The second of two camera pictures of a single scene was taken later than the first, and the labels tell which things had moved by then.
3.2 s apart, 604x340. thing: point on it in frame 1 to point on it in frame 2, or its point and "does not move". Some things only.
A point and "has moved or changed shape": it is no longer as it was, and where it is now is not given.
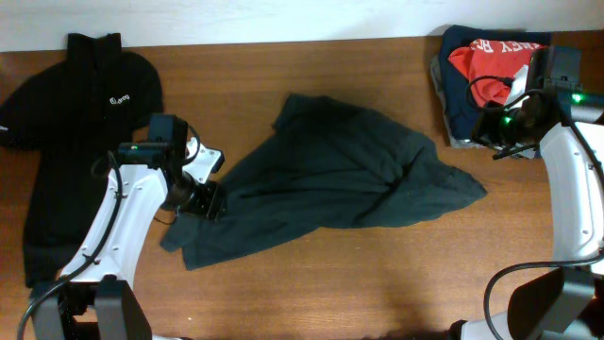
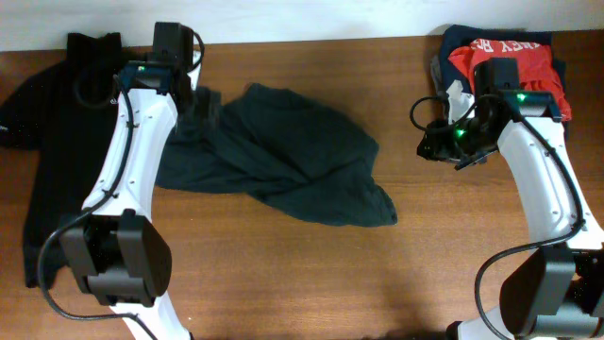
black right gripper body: x=498 y=127 to x=463 y=145
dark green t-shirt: x=327 y=161 has moved or changed shape
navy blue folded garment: x=460 y=110 does not move
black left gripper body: x=190 y=194 to x=204 y=104
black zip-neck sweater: x=72 y=113 does not move
